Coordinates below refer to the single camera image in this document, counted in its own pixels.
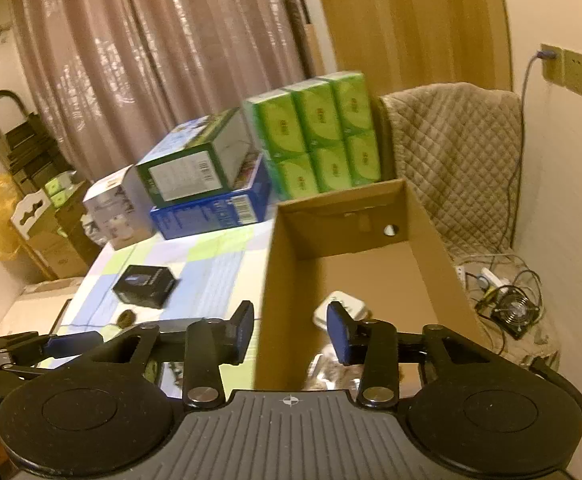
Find white plug adapter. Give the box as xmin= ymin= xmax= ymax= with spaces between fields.
xmin=313 ymin=292 xmax=368 ymax=333

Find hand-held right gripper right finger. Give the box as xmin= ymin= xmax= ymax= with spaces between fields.
xmin=326 ymin=301 xmax=516 ymax=407

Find wall socket with plug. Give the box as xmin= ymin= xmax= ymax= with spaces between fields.
xmin=541 ymin=44 xmax=566 ymax=84

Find white humidifier box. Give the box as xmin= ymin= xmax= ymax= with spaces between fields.
xmin=82 ymin=165 xmax=154 ymax=251

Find open cardboard carton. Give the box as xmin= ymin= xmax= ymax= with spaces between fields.
xmin=21 ymin=195 xmax=103 ymax=281

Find wooden door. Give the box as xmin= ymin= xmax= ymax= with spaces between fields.
xmin=311 ymin=0 xmax=515 ymax=97

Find small green tissue packs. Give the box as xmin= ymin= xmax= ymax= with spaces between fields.
xmin=45 ymin=172 xmax=78 ymax=209

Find brown cardboard box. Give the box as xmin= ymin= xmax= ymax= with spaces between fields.
xmin=253 ymin=178 xmax=488 ymax=392

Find dark green printed box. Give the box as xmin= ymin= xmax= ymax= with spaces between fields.
xmin=136 ymin=108 xmax=260 ymax=207

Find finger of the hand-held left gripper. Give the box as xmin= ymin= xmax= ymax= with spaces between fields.
xmin=157 ymin=317 xmax=188 ymax=347
xmin=0 ymin=331 xmax=105 ymax=367

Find stack of green tissue packs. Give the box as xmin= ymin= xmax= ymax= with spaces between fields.
xmin=242 ymin=71 xmax=383 ymax=202

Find black cooling fan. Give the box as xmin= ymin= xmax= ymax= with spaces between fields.
xmin=491 ymin=291 xmax=540 ymax=339

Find silver foil bag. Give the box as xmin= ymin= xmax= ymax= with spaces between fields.
xmin=305 ymin=354 xmax=368 ymax=392

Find quilted beige chair cover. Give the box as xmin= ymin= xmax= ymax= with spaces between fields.
xmin=378 ymin=81 xmax=528 ymax=263

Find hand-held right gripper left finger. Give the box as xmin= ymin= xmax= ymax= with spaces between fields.
xmin=78 ymin=301 xmax=255 ymax=407

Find black folding rack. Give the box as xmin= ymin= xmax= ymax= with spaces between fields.
xmin=0 ymin=90 xmax=73 ymax=196

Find white power strip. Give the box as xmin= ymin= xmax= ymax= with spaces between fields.
xmin=453 ymin=265 xmax=505 ymax=292

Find black product box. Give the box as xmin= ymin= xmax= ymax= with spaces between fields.
xmin=112 ymin=265 xmax=178 ymax=309

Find white carved board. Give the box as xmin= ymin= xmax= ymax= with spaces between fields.
xmin=11 ymin=191 xmax=55 ymax=241

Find blue printed box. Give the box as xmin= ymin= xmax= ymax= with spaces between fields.
xmin=149 ymin=155 xmax=272 ymax=240

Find beige curtain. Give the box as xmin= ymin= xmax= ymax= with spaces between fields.
xmin=8 ymin=0 xmax=322 ymax=182

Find checkered bed sheet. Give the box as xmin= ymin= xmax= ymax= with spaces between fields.
xmin=54 ymin=220 xmax=278 ymax=391

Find empty wall socket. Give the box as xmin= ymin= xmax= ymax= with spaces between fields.
xmin=561 ymin=49 xmax=582 ymax=98

